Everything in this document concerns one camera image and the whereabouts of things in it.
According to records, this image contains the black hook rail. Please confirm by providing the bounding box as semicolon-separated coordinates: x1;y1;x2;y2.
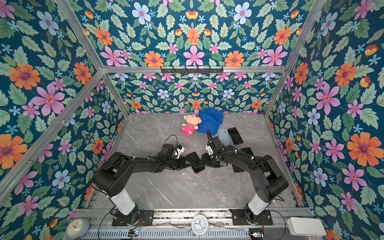
160;67;224;74

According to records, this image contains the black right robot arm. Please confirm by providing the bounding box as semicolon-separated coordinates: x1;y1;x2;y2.
203;130;289;225

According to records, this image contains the purple-edged smartphone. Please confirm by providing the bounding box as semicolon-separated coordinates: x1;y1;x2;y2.
186;152;205;174

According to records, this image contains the beige round clock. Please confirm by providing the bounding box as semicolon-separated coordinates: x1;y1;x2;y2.
65;219;90;240

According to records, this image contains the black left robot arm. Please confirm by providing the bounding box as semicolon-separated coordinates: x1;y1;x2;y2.
93;144;192;226

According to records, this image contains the light blue phone case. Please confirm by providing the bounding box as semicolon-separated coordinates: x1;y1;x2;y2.
217;129;231;146

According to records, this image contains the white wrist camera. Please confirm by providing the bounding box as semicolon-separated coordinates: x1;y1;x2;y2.
206;143;214;156
175;145;185;159

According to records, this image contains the blue baseball cap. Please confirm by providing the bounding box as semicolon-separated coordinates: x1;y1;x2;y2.
197;108;224;136

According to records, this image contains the blue-edged smartphone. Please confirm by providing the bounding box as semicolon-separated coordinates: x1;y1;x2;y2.
228;128;244;146

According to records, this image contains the pink plush pig toy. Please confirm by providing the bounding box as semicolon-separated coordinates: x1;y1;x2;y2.
182;114;202;136

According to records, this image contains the white round clock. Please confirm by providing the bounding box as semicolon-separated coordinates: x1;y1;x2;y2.
191;214;209;236

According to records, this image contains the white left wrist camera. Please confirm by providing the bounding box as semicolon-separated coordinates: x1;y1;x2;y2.
175;145;185;159

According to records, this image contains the silver-edged black smartphone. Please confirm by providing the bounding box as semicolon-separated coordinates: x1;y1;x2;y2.
241;147;253;155

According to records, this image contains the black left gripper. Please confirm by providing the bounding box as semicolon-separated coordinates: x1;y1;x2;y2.
165;155;194;171

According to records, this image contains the white box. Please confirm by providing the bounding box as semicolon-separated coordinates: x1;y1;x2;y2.
287;217;327;237

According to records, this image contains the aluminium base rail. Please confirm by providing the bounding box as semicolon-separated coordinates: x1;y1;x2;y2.
76;207;312;228

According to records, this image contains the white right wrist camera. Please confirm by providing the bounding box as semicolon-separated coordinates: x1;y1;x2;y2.
206;143;214;156

